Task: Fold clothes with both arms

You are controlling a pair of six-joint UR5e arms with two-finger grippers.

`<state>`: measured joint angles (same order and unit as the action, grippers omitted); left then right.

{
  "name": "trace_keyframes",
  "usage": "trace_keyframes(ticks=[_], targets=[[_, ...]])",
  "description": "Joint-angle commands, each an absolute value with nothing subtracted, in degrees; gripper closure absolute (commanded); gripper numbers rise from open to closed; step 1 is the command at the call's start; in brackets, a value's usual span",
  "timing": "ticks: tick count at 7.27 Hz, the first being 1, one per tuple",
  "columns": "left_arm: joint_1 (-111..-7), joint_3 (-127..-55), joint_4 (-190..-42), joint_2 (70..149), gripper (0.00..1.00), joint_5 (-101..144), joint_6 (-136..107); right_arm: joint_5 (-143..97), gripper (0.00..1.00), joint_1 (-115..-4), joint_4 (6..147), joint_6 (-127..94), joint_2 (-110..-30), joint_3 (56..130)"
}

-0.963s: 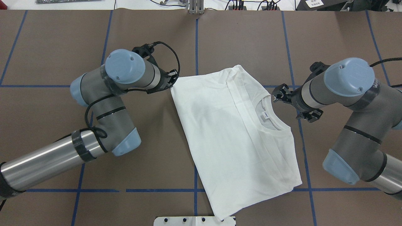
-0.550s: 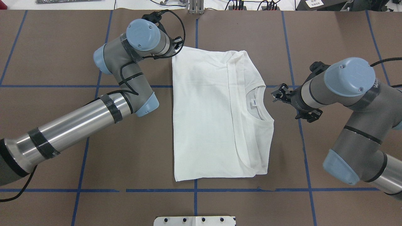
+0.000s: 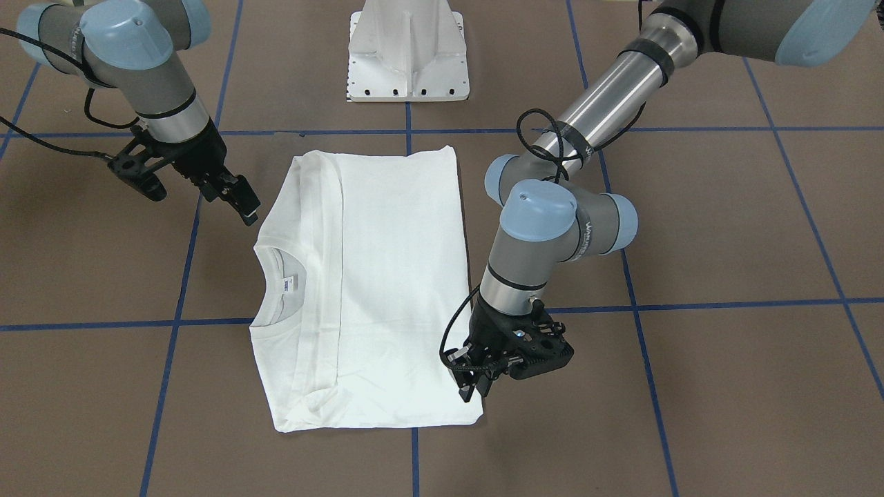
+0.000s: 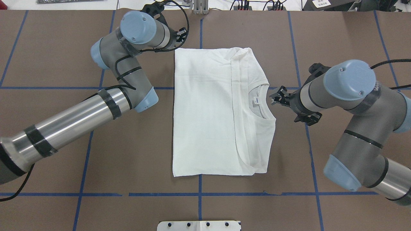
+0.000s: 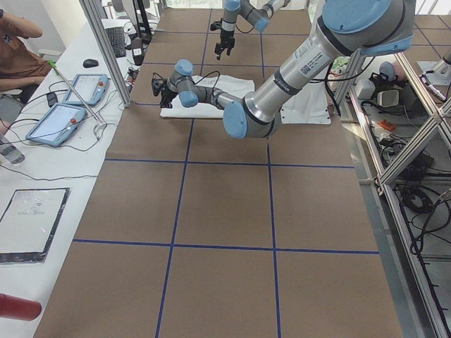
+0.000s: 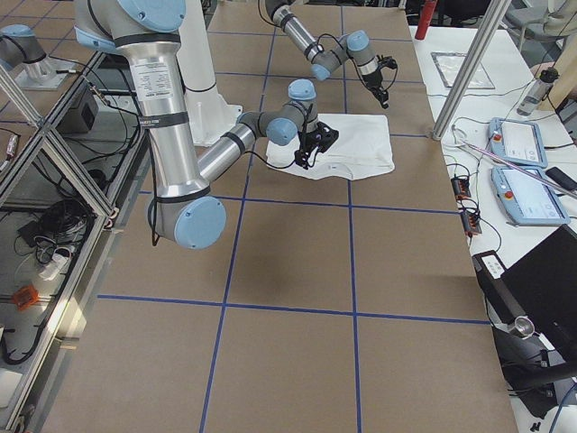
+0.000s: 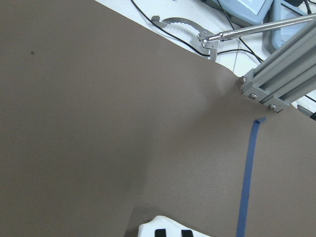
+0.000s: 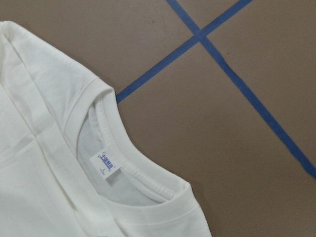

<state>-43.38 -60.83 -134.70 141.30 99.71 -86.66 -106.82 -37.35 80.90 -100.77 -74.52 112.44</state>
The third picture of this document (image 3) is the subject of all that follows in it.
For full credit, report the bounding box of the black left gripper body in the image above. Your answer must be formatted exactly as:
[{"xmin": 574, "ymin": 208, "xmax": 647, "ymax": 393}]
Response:
[{"xmin": 463, "ymin": 301, "xmax": 520, "ymax": 380}]

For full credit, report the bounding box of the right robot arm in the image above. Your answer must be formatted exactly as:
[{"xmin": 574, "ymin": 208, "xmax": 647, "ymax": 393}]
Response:
[{"xmin": 10, "ymin": 1, "xmax": 260, "ymax": 224}]

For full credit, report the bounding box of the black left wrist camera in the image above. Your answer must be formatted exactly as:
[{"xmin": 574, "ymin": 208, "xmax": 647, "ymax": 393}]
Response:
[{"xmin": 506, "ymin": 309, "xmax": 575, "ymax": 380}]

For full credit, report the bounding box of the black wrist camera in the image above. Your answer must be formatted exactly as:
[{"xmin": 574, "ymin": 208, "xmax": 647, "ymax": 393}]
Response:
[
  {"xmin": 107, "ymin": 125, "xmax": 171, "ymax": 202},
  {"xmin": 506, "ymin": 309, "xmax": 575, "ymax": 380}
]

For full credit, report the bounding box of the white printed t-shirt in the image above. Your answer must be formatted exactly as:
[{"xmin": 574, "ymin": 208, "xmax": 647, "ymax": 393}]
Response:
[{"xmin": 249, "ymin": 146, "xmax": 483, "ymax": 432}]

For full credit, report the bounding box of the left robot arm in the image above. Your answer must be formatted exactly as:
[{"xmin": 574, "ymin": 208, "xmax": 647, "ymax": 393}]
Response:
[{"xmin": 548, "ymin": 18, "xmax": 882, "ymax": 408}]

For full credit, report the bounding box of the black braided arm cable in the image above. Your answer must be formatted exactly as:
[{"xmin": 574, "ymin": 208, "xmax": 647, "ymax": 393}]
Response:
[{"xmin": 515, "ymin": 107, "xmax": 602, "ymax": 184}]

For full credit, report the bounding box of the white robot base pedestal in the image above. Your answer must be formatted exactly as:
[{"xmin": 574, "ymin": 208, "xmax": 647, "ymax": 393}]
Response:
[{"xmin": 345, "ymin": 1, "xmax": 470, "ymax": 103}]

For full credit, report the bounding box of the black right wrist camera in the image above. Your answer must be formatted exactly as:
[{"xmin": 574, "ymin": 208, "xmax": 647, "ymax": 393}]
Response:
[{"xmin": 107, "ymin": 125, "xmax": 171, "ymax": 202}]

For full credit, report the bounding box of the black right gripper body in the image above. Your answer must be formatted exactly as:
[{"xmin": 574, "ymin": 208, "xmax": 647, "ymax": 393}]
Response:
[{"xmin": 165, "ymin": 124, "xmax": 230, "ymax": 190}]

